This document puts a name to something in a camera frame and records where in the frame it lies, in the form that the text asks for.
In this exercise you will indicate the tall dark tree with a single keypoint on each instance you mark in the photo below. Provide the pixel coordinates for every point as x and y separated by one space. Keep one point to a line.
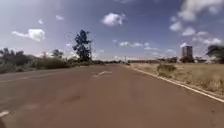
82 45

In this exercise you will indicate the dry bush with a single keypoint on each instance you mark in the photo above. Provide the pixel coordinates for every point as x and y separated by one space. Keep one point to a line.
166 68

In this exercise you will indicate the tall grey building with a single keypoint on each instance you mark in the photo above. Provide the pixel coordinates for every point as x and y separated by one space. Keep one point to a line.
187 51

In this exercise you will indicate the row of green bushes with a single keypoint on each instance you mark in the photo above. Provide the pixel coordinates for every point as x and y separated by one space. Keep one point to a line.
30 61

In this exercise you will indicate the dark broad tree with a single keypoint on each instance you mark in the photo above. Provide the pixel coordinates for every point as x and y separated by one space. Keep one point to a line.
216 52

